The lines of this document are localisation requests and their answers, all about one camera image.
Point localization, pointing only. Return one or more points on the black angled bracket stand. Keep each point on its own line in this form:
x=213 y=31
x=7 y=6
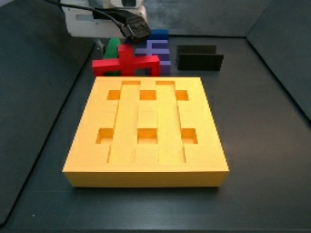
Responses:
x=197 y=58

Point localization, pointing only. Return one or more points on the red branched puzzle block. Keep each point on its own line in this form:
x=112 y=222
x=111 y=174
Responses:
x=127 y=63

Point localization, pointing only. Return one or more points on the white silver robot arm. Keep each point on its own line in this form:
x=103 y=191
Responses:
x=119 y=15

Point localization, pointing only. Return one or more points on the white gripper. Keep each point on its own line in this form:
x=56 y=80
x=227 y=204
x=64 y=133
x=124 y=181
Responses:
x=85 y=24

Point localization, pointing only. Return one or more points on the long green bar block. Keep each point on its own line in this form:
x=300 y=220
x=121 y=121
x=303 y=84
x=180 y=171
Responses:
x=111 y=49

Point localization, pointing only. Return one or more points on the yellow slotted puzzle board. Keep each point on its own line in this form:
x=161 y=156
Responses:
x=145 y=135

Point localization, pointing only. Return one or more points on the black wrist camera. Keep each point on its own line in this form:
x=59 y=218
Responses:
x=135 y=29

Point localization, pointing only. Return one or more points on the purple branched puzzle block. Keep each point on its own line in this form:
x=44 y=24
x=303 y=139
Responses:
x=156 y=48

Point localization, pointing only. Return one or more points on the long blue bar block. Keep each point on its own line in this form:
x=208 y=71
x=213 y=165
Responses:
x=157 y=34

